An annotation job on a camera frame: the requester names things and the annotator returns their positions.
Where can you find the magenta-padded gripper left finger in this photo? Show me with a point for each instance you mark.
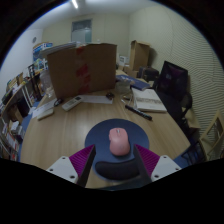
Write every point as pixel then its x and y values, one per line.
pixel 63 166

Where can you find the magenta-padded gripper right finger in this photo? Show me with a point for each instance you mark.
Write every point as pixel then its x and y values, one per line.
pixel 163 165

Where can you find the pink computer mouse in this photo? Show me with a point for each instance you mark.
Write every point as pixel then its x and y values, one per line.
pixel 119 141

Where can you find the round dark blue mouse pad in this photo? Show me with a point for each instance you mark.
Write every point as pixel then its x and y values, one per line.
pixel 100 133

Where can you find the black office chair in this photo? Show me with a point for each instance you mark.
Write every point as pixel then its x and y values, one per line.
pixel 178 111

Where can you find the wooden chair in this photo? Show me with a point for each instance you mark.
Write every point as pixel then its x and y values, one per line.
pixel 213 136

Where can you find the black marker pen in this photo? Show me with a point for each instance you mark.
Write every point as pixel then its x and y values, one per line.
pixel 138 112

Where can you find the white shelf unit with books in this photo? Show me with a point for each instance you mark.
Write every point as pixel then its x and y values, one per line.
pixel 10 136

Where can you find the white printed paper sheet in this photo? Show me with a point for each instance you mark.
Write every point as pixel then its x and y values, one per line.
pixel 43 106

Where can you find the wide white remote control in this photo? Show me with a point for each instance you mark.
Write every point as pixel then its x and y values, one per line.
pixel 72 103

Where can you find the white book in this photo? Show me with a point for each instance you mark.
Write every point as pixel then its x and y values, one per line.
pixel 149 100

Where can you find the clear glass pitcher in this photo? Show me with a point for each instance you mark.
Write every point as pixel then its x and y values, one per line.
pixel 46 83

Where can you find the small brown object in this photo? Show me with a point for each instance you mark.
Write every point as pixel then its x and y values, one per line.
pixel 110 95

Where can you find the blue book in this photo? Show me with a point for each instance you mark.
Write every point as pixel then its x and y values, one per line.
pixel 136 82

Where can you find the dark computer monitor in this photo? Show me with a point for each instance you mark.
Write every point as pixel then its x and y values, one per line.
pixel 172 78

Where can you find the clear plastic box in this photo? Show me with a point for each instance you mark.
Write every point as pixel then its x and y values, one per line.
pixel 122 86

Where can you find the black stand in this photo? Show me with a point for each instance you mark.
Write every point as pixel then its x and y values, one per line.
pixel 32 81

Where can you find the cluttered wooden side desk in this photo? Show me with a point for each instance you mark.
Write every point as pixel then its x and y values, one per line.
pixel 16 88

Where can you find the dark bag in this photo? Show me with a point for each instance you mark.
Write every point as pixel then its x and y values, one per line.
pixel 149 74

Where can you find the large brown cardboard box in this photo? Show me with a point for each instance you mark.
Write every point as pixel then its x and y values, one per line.
pixel 66 71

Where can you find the tall open cardboard box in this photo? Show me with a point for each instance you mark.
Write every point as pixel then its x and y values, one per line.
pixel 139 55

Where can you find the blue and white cabinet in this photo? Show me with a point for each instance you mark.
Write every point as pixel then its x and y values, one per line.
pixel 40 51

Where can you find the ceiling light tube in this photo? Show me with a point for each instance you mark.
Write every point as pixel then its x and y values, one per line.
pixel 74 4

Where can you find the wall window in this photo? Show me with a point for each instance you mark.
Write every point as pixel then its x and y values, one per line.
pixel 81 31

